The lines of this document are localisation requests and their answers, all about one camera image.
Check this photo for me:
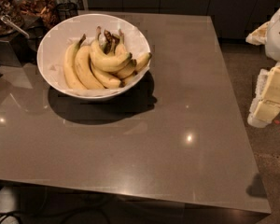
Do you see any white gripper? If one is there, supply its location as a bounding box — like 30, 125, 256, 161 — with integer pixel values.
245, 8, 280, 128

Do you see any curved yellow banana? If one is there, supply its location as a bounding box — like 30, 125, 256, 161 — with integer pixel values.
89, 26, 132, 73

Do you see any far right yellow banana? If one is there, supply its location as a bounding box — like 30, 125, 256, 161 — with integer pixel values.
135, 52, 152, 73

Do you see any right middle yellow banana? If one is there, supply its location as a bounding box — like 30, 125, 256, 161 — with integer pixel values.
115, 59, 136, 79

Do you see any lower middle yellow banana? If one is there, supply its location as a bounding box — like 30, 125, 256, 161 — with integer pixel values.
91, 63, 122, 89

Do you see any far left yellow banana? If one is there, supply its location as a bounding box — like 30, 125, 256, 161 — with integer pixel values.
63, 35, 86, 90

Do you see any white bowl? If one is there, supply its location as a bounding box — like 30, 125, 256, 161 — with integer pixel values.
36, 13, 152, 100

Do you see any dark wire basket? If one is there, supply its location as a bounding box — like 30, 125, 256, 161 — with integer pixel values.
56, 2, 78, 21

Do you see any metal scoop handle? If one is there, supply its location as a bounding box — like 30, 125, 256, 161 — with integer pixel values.
1, 15, 30, 38

